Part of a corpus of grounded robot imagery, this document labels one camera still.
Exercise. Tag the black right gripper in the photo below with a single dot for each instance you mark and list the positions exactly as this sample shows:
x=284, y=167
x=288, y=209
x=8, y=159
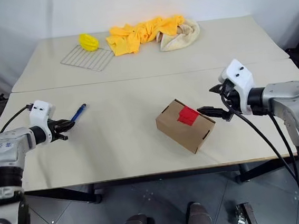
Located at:
x=233, y=98

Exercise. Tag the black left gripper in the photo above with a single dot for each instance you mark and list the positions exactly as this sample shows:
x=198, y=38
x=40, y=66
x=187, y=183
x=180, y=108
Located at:
x=55, y=129

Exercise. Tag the blue pen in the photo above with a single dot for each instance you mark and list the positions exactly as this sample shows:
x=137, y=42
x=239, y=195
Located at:
x=80, y=110

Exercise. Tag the brown cardboard box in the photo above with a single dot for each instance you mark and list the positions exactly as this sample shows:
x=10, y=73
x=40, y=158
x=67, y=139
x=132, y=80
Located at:
x=178, y=134

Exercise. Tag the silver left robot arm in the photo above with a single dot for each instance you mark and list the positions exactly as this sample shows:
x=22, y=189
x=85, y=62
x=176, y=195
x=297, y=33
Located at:
x=4, y=149

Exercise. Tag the red tape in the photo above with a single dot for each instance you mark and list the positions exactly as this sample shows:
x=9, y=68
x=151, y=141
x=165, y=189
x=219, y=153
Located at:
x=188, y=116

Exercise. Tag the beige towel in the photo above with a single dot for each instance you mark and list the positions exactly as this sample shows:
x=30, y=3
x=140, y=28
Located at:
x=182, y=38

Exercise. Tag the yellow ridged toy fruit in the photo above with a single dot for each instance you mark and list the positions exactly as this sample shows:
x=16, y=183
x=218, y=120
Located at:
x=88, y=42

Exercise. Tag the yellow crumpled cloth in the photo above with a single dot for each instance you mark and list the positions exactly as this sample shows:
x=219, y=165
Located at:
x=131, y=38

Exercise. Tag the dark rounded shape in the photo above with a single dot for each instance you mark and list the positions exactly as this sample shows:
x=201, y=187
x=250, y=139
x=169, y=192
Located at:
x=137, y=221
x=199, y=215

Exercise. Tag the silver metal latch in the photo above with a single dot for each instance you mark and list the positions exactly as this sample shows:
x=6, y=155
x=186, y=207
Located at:
x=241, y=215

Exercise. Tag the dark brown bar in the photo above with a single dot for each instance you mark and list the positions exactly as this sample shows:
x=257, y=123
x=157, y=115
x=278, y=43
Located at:
x=251, y=216

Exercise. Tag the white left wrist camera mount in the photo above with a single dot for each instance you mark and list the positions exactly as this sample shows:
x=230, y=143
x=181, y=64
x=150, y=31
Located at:
x=40, y=110

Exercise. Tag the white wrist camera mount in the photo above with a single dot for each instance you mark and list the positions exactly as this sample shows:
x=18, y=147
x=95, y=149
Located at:
x=237, y=75
x=40, y=110

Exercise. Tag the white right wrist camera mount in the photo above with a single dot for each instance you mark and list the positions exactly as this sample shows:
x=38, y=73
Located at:
x=237, y=75

